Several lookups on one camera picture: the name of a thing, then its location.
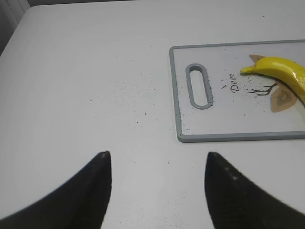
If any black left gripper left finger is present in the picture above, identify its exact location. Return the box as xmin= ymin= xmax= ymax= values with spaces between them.
xmin=0 ymin=151 xmax=112 ymax=229

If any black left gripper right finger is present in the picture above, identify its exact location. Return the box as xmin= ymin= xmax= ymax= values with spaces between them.
xmin=204 ymin=152 xmax=305 ymax=229

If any yellow plastic banana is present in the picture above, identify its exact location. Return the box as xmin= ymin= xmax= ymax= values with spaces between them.
xmin=240 ymin=57 xmax=305 ymax=102

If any white grey-rimmed cutting board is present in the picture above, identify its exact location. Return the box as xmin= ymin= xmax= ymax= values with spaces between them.
xmin=169 ymin=40 xmax=305 ymax=143

